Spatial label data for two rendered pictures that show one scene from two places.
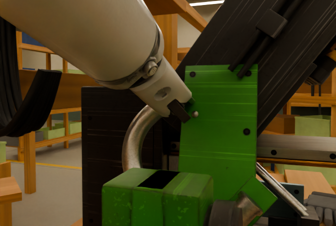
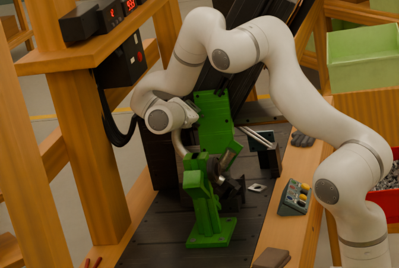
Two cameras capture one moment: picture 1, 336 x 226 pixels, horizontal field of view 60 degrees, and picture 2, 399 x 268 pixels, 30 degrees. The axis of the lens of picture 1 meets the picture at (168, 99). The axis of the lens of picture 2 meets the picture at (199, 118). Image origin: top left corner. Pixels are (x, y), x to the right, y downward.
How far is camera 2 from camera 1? 1.98 m
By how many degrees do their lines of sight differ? 18
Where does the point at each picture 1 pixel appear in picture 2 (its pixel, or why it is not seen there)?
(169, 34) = not seen: outside the picture
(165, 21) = not seen: outside the picture
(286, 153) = (253, 120)
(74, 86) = (114, 91)
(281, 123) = not seen: outside the picture
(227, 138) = (218, 125)
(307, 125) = not seen: outside the picture
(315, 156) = (267, 119)
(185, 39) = not seen: outside the picture
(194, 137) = (203, 126)
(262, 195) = (236, 147)
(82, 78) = not seen: hidden behind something
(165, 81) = (189, 122)
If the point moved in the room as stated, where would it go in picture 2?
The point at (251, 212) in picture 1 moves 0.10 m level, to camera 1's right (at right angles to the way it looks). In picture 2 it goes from (231, 155) to (262, 148)
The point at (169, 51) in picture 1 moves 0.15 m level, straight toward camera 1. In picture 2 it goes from (168, 6) to (169, 14)
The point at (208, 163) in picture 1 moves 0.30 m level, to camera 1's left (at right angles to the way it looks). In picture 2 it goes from (212, 137) to (122, 157)
